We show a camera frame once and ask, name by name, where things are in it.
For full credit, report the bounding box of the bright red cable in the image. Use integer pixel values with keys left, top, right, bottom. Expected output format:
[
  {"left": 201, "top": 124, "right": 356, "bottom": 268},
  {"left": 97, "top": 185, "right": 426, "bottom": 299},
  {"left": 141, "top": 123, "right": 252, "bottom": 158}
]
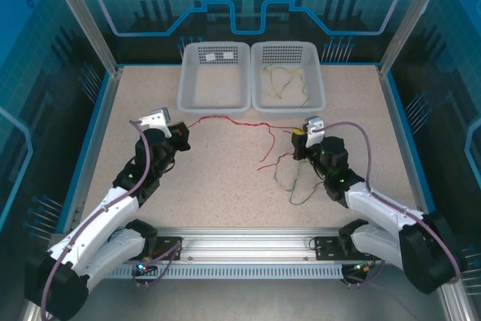
[{"left": 186, "top": 114, "right": 301, "bottom": 162}]

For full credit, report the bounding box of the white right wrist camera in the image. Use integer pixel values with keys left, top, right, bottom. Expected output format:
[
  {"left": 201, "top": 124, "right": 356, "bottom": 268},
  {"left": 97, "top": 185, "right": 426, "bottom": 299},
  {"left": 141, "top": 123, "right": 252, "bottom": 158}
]
[{"left": 304, "top": 116, "right": 325, "bottom": 148}]

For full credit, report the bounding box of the white perforated basket with stickers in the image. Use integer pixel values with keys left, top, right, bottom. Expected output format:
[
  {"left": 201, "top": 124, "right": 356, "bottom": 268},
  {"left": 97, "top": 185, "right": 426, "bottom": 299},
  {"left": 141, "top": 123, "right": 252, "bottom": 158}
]
[{"left": 176, "top": 41, "right": 251, "bottom": 115}]

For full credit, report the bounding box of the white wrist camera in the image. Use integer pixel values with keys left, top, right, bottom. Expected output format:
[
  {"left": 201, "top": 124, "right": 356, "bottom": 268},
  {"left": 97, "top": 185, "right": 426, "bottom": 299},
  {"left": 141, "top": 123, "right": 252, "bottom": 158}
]
[
  {"left": 304, "top": 116, "right": 325, "bottom": 148},
  {"left": 139, "top": 108, "right": 173, "bottom": 131}
]

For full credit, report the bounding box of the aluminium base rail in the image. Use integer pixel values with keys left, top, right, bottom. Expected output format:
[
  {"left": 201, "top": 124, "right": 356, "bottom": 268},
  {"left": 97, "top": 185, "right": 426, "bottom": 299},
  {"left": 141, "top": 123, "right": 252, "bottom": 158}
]
[{"left": 152, "top": 226, "right": 377, "bottom": 262}]

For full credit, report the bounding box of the yellow cable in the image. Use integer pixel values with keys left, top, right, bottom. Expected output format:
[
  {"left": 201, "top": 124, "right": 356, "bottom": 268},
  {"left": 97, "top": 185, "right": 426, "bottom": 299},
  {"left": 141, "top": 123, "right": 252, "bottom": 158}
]
[
  {"left": 274, "top": 155, "right": 304, "bottom": 192},
  {"left": 262, "top": 66, "right": 304, "bottom": 99}
]

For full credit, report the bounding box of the plain white perforated plastic basket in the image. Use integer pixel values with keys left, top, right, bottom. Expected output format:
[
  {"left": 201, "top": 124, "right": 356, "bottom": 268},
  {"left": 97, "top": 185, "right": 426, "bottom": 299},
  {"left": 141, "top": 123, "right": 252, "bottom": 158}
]
[{"left": 250, "top": 41, "right": 326, "bottom": 115}]

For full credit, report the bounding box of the aluminium frame post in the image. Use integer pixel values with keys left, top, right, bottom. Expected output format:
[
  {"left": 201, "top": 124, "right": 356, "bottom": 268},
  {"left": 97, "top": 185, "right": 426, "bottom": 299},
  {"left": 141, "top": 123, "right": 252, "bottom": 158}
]
[
  {"left": 41, "top": 0, "right": 123, "bottom": 76},
  {"left": 377, "top": 0, "right": 455, "bottom": 77}
]

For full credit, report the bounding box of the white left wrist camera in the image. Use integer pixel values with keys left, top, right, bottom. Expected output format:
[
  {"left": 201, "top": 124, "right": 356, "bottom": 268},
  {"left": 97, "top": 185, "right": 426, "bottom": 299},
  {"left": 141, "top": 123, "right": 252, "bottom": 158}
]
[{"left": 139, "top": 108, "right": 173, "bottom": 131}]

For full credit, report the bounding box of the slotted grey cable duct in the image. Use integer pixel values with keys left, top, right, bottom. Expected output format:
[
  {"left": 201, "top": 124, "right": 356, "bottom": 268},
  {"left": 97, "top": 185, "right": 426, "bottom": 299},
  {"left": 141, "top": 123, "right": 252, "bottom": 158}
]
[{"left": 108, "top": 263, "right": 345, "bottom": 280}]

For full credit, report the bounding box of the dark red cable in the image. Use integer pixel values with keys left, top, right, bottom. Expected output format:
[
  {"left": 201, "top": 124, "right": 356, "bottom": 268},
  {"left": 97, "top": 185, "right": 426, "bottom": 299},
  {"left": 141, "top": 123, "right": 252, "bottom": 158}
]
[{"left": 256, "top": 151, "right": 328, "bottom": 190}]

